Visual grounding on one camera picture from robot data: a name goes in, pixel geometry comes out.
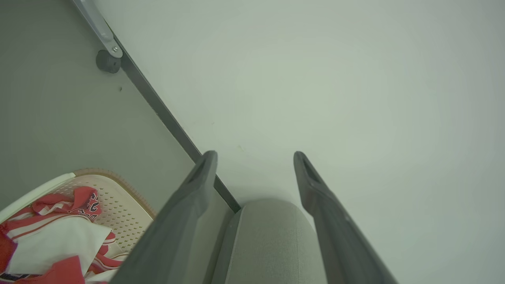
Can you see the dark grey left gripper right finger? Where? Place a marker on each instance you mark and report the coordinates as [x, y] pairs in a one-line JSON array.
[[339, 236]]

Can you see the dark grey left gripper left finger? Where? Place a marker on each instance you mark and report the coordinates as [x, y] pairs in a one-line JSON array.
[[169, 232]]

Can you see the red and white jacket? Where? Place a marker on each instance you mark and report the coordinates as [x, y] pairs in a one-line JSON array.
[[55, 240]]

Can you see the white perforated laundry basket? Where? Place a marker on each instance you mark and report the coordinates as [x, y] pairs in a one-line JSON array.
[[118, 213]]

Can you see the dark grey baseboard strip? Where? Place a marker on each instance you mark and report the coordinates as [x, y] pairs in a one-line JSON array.
[[165, 114]]

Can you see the grey metal leg with foot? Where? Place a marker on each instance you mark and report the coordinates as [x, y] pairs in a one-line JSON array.
[[103, 35]]

